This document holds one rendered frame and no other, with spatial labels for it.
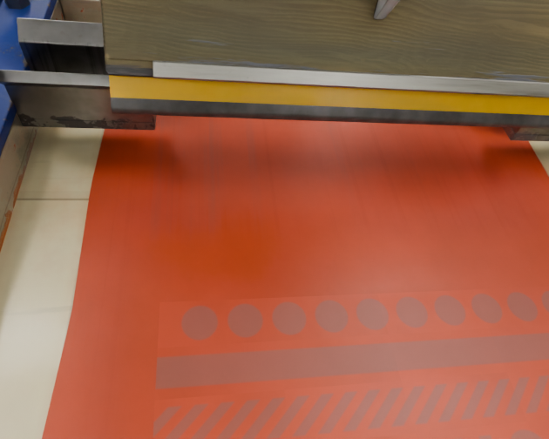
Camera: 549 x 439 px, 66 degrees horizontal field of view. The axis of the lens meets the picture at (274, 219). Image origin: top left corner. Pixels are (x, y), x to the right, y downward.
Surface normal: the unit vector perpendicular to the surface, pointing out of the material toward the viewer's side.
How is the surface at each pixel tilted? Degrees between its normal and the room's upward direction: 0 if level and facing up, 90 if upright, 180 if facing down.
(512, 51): 55
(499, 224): 0
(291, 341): 0
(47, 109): 90
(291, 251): 0
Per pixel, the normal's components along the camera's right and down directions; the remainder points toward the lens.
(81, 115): 0.11, 0.81
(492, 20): 0.17, 0.33
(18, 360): 0.14, -0.58
